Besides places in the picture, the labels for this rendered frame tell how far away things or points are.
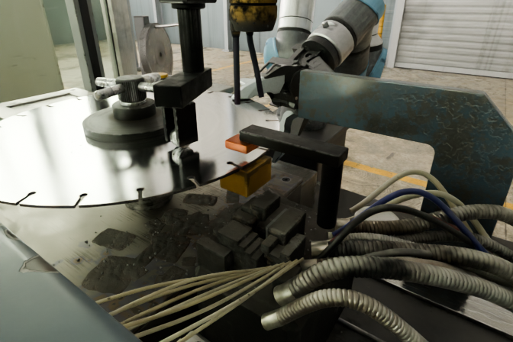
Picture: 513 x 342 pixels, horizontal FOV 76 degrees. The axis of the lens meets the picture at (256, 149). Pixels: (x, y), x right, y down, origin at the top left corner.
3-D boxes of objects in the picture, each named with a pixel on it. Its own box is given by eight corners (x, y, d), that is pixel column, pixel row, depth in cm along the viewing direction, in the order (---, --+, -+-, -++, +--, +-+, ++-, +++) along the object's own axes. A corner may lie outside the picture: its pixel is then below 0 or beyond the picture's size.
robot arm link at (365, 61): (319, 62, 78) (317, 24, 68) (369, 66, 74) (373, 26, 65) (312, 88, 74) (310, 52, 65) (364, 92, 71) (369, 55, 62)
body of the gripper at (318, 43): (268, 108, 61) (307, 66, 64) (302, 120, 55) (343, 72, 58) (250, 76, 56) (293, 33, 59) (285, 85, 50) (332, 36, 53)
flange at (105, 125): (63, 143, 33) (56, 119, 32) (108, 109, 43) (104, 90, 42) (174, 143, 33) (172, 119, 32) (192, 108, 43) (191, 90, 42)
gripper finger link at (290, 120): (266, 155, 62) (280, 108, 60) (289, 166, 58) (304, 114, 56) (255, 153, 60) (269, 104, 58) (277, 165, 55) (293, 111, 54)
